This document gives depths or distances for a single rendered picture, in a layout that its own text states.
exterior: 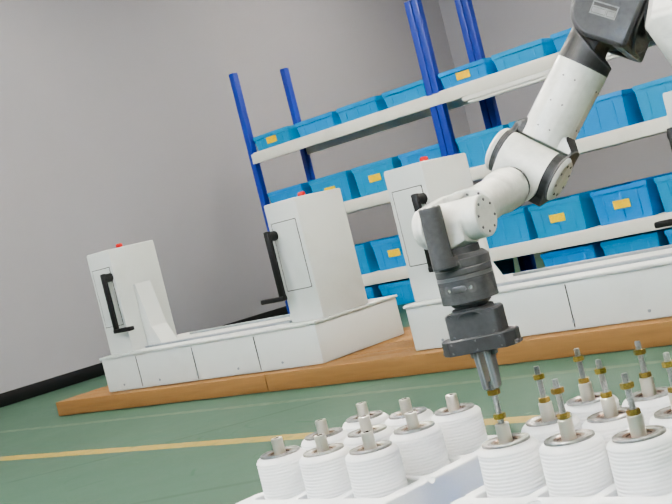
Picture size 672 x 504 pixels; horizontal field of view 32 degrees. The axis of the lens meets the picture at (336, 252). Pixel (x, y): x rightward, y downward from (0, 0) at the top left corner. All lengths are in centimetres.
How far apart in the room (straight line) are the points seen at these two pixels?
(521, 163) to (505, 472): 51
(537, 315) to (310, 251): 120
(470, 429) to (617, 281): 200
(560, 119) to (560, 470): 60
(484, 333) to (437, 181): 287
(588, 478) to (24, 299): 692
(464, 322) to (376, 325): 351
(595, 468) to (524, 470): 12
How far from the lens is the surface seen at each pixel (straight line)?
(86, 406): 635
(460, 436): 219
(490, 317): 179
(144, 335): 620
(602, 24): 200
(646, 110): 698
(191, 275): 928
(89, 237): 878
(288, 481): 219
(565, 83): 201
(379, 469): 202
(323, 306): 509
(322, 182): 851
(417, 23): 779
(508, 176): 194
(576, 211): 727
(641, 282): 408
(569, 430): 177
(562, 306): 425
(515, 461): 182
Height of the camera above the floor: 64
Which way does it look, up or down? 1 degrees down
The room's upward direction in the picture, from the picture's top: 14 degrees counter-clockwise
